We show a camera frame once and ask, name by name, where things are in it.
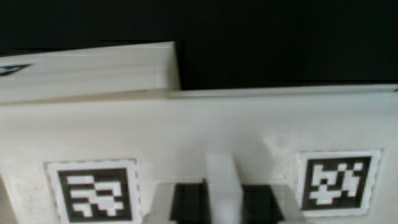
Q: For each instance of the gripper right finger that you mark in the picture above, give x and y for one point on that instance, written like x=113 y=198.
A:
x=271 y=205

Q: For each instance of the white cabinet body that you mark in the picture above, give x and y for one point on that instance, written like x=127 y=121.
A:
x=259 y=92

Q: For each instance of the white cabinet top block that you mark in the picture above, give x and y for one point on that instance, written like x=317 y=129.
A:
x=86 y=72

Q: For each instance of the white door panel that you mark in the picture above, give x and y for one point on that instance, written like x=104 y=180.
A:
x=166 y=130

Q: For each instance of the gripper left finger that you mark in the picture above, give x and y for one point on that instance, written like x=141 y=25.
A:
x=180 y=204

